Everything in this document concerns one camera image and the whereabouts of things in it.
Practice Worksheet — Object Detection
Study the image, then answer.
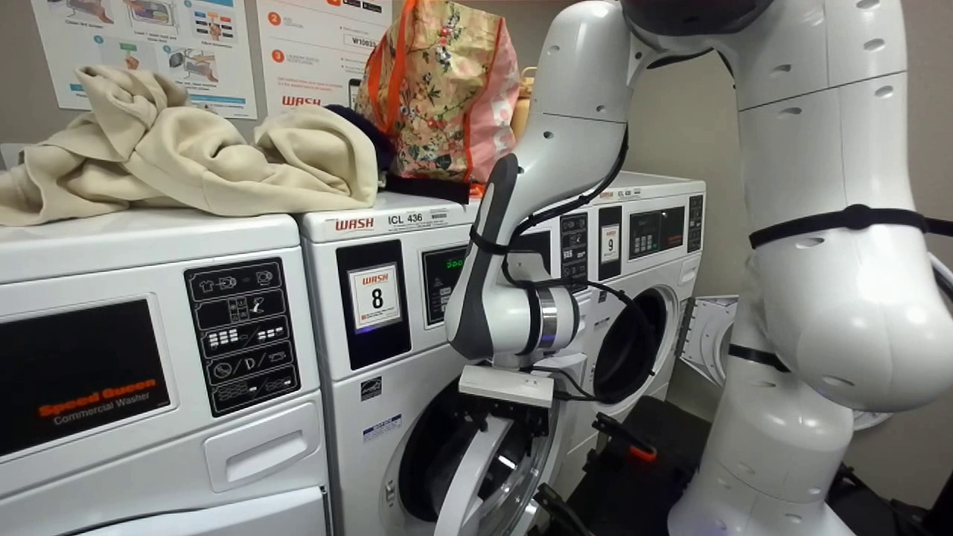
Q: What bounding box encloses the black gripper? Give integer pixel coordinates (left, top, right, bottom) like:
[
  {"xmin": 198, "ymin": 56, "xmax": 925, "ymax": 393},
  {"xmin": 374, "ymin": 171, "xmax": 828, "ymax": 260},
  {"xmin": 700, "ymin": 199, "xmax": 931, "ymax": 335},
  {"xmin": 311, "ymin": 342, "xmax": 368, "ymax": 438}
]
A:
[{"xmin": 463, "ymin": 390, "xmax": 557, "ymax": 448}]

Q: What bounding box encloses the round white washer door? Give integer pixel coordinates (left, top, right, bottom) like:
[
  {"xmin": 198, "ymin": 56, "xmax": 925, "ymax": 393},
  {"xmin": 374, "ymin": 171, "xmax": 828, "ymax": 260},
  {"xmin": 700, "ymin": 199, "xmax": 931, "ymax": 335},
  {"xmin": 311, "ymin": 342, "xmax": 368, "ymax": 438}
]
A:
[
  {"xmin": 590, "ymin": 287, "xmax": 689, "ymax": 409},
  {"xmin": 432, "ymin": 399, "xmax": 564, "ymax": 536}
]

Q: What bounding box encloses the white front washing machine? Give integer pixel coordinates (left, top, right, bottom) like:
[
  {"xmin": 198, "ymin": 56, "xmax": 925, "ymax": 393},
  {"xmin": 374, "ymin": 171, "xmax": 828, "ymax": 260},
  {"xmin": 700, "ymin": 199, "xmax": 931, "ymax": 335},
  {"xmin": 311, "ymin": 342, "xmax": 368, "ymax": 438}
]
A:
[{"xmin": 296, "ymin": 190, "xmax": 578, "ymax": 536}]

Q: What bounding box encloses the white right washing machine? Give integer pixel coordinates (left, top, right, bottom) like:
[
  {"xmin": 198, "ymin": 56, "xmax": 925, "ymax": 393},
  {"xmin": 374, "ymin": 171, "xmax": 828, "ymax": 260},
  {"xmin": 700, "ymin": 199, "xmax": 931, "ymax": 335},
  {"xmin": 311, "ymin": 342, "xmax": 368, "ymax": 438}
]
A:
[{"xmin": 534, "ymin": 171, "xmax": 713, "ymax": 500}]

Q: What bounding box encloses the white front-load washing machine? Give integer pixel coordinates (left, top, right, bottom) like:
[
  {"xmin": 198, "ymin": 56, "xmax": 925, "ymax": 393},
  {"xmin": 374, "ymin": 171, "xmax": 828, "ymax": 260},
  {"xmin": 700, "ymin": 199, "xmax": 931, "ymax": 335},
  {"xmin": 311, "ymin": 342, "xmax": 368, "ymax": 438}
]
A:
[{"xmin": 0, "ymin": 207, "xmax": 336, "ymax": 536}]

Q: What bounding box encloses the black orange clamp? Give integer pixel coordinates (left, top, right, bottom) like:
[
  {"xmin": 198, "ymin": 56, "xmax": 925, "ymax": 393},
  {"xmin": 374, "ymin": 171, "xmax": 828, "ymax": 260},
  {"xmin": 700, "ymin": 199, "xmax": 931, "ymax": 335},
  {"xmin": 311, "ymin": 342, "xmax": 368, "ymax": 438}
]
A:
[{"xmin": 590, "ymin": 409, "xmax": 667, "ymax": 475}]

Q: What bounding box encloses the black fabric item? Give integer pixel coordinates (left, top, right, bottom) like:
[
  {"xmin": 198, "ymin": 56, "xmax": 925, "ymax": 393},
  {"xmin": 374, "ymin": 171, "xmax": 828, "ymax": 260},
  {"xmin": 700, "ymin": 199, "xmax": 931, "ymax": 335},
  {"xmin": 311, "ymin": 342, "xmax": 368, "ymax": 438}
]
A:
[{"xmin": 324, "ymin": 101, "xmax": 482, "ymax": 210}]

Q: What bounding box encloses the pink floral laundry bag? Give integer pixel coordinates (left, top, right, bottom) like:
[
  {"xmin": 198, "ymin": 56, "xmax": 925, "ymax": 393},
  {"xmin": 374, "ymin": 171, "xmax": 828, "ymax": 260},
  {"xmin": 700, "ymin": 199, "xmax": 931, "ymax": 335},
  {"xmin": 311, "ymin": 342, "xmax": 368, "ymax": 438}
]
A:
[{"xmin": 357, "ymin": 0, "xmax": 539, "ymax": 187}]

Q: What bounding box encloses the beige crumpled cloth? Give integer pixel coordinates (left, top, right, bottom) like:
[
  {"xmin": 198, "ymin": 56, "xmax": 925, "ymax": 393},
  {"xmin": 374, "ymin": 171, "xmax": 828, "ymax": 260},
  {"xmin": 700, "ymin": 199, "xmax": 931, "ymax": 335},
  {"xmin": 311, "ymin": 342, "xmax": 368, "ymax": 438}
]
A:
[{"xmin": 0, "ymin": 62, "xmax": 384, "ymax": 231}]

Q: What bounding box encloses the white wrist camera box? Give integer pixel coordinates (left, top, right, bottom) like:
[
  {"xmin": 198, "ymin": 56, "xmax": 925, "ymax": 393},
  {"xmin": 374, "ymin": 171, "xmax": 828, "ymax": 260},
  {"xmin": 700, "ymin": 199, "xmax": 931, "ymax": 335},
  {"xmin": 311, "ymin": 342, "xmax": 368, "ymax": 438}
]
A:
[{"xmin": 456, "ymin": 362, "xmax": 560, "ymax": 415}]

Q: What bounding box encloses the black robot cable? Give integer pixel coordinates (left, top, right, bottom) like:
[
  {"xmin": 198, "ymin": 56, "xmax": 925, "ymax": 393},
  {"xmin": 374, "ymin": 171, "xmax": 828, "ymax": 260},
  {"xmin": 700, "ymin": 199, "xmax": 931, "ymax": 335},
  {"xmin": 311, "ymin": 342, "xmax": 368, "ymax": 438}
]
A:
[{"xmin": 467, "ymin": 125, "xmax": 642, "ymax": 406}]

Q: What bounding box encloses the black arm strap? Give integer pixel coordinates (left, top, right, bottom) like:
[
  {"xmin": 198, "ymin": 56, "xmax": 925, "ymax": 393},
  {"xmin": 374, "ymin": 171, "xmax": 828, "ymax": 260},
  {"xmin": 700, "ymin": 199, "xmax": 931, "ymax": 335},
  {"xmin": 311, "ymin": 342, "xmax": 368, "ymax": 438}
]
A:
[{"xmin": 749, "ymin": 204, "xmax": 953, "ymax": 253}]

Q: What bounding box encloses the orange instruction wall poster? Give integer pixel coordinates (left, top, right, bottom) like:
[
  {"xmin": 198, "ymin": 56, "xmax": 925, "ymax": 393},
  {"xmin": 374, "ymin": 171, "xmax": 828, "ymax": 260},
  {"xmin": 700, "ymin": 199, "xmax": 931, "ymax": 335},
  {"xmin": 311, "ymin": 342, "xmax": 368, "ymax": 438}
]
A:
[{"xmin": 255, "ymin": 0, "xmax": 400, "ymax": 120}]

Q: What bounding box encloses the blue instruction wall poster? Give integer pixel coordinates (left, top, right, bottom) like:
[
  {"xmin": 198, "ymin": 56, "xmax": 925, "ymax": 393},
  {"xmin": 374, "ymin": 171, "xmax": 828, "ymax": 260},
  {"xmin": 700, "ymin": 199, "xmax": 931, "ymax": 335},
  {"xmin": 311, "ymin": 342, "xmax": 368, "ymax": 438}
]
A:
[{"xmin": 27, "ymin": 0, "xmax": 262, "ymax": 122}]

